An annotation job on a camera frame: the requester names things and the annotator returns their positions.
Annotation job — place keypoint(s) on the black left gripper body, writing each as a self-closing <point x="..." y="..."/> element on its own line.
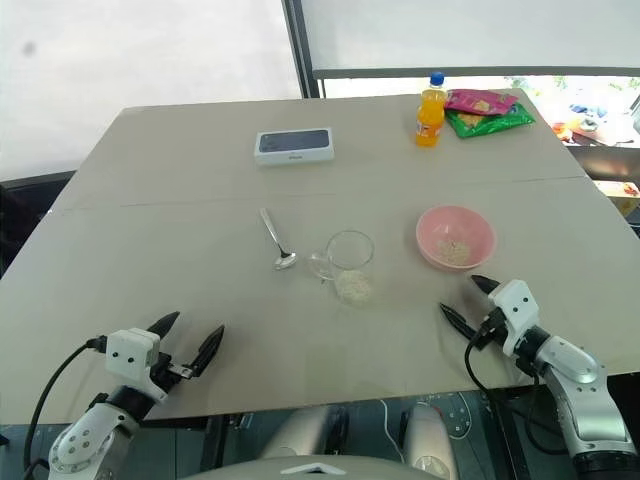
<point x="167" y="374"/>

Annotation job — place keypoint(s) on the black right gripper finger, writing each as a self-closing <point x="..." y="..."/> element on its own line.
<point x="459" y="322"/>
<point x="486" y="284"/>

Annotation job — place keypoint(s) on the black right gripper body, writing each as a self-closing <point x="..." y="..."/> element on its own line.
<point x="492" y="327"/>

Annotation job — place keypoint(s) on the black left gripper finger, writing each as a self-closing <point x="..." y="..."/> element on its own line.
<point x="164" y="324"/>
<point x="209" y="350"/>

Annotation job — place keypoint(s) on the pink bowl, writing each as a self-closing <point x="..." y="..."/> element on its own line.
<point x="457" y="225"/>

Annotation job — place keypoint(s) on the metal spoon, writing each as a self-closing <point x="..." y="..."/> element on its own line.
<point x="284" y="261"/>

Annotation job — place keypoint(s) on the silver right robot thigh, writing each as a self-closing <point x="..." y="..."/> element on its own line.
<point x="427" y="435"/>

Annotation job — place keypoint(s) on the silver robot thigh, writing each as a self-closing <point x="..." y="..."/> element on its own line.
<point x="427" y="435"/>
<point x="300" y="430"/>

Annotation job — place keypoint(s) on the silver left robot thigh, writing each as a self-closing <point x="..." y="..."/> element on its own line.
<point x="300" y="430"/>

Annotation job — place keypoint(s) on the clear glass mug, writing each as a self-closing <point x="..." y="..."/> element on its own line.
<point x="350" y="250"/>

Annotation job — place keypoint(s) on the silver robot torso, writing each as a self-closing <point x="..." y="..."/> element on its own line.
<point x="310" y="467"/>

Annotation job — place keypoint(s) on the green snack bag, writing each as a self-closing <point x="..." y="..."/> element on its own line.
<point x="492" y="122"/>

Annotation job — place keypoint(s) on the yellow cardboard box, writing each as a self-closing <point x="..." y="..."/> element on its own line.
<point x="622" y="192"/>

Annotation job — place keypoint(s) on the orange juice bottle blue cap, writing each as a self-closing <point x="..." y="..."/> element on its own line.
<point x="430" y="120"/>

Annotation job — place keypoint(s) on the black furniture beside table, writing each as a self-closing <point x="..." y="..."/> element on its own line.
<point x="27" y="210"/>

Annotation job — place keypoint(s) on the pink snack bag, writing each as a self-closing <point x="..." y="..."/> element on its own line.
<point x="477" y="102"/>

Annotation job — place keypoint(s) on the cluttered background table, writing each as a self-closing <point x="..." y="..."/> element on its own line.
<point x="595" y="125"/>

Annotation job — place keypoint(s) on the white phone box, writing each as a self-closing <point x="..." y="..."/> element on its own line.
<point x="294" y="146"/>

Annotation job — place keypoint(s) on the white roller blind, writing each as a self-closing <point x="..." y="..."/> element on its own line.
<point x="470" y="32"/>

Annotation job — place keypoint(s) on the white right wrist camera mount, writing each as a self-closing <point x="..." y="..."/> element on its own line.
<point x="517" y="310"/>

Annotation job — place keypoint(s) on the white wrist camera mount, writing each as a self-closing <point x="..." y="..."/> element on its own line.
<point x="131" y="355"/>
<point x="517" y="310"/>

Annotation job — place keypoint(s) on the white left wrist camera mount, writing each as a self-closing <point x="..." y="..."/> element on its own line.
<point x="131" y="355"/>

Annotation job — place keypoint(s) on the black window frame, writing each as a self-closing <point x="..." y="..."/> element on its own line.
<point x="300" y="45"/>

